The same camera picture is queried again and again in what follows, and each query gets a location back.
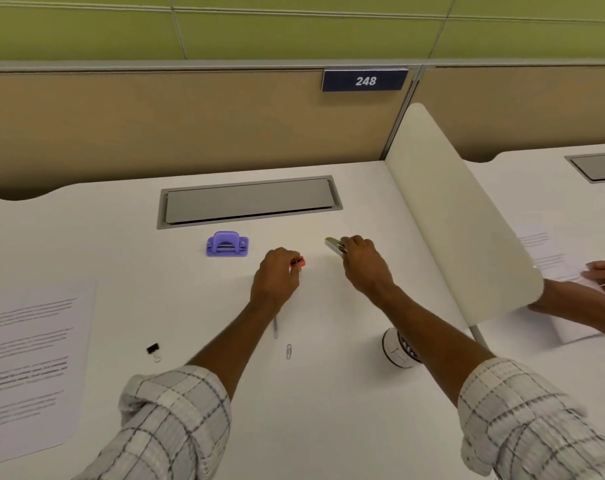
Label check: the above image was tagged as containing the person's left hand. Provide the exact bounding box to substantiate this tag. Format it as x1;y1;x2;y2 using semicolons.
250;247;304;309

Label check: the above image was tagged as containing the person's right hand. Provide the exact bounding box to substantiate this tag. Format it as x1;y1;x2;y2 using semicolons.
340;235;395;294

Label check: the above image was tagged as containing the another person's forearm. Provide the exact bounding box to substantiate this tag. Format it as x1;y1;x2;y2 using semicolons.
527;278;605;340

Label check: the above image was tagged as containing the person's right forearm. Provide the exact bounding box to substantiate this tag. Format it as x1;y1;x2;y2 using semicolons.
355;280;497;411

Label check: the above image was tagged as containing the person's left forearm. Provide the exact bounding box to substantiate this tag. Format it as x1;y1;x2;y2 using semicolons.
185;295;295;406

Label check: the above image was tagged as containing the purple hole punch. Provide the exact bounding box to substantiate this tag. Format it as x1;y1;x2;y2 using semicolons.
205;231;249;257

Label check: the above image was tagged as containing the white desk divider panel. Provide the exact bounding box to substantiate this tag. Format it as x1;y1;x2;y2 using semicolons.
385;103;545;331

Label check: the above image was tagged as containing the white tape roll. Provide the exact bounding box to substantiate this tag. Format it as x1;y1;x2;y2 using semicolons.
381;327;423;369

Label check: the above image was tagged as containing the blue number sign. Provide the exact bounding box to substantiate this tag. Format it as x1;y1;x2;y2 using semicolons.
322;69;409;93

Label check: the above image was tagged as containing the beige partition panel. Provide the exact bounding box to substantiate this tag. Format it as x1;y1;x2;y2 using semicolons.
416;60;605;163
0;62;423;201

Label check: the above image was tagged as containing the printed paper sheet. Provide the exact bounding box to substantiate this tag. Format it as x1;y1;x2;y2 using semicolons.
0;280;98;468
516;226;605;344

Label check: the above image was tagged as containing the checked shirt sleeve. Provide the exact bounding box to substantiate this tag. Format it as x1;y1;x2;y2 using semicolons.
457;357;605;480
75;365;232;480

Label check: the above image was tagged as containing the grey desk cable lid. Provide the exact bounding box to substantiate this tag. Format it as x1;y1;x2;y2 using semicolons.
156;176;343;230
564;152;605;184

